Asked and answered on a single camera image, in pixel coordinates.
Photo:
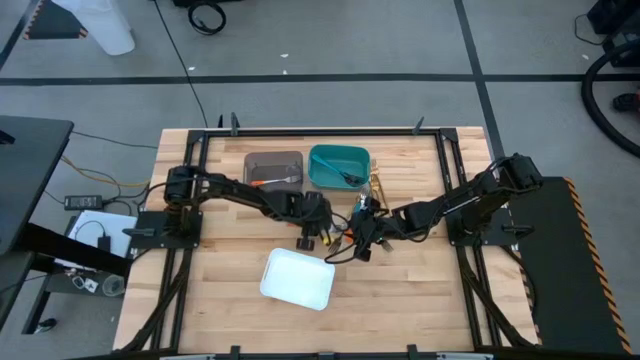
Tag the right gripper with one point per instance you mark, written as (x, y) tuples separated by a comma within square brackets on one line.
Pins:
[(367, 227)]

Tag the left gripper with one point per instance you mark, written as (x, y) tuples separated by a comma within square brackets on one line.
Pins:
[(312, 215)]

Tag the teal plastic bin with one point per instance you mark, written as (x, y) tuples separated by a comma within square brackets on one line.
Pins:
[(345, 160)]

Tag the grey plastic bin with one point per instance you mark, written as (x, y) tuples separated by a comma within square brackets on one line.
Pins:
[(272, 165)]

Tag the white plastic bin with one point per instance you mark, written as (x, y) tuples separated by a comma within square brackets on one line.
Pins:
[(297, 280)]

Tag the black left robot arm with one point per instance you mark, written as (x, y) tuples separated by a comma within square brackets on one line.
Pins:
[(235, 192)]

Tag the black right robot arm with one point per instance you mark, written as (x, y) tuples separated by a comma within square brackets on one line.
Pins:
[(465, 200)]

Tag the white sheet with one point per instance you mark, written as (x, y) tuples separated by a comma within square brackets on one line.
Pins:
[(120, 225)]

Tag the large hazard-edged black mat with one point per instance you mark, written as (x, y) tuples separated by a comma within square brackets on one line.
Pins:
[(565, 280)]

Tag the small black charger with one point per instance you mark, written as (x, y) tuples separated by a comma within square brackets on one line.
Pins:
[(104, 243)]

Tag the clear glass cup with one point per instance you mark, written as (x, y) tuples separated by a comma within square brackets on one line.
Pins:
[(114, 286)]

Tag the black power adapter brick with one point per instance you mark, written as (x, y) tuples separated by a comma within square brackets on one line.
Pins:
[(82, 202)]

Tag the white plastic bag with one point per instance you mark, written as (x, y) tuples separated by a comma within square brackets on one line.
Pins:
[(105, 30)]

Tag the black desk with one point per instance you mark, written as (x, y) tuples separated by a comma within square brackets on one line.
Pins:
[(30, 170)]

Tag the red black tool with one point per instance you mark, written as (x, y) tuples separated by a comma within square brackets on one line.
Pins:
[(627, 102)]

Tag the black desk foot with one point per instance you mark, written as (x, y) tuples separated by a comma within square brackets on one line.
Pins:
[(46, 326)]

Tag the small hazard-edged black mat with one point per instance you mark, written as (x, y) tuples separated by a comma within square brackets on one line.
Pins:
[(50, 25)]

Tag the black equipment case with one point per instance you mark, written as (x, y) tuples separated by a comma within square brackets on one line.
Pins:
[(615, 15)]

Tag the black aluminium table frame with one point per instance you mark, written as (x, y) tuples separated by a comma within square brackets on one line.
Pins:
[(320, 132)]

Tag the black frame clamp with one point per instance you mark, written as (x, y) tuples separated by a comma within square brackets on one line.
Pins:
[(234, 125), (418, 126)]

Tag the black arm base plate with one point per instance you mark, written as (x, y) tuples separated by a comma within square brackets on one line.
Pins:
[(170, 240), (492, 235)]

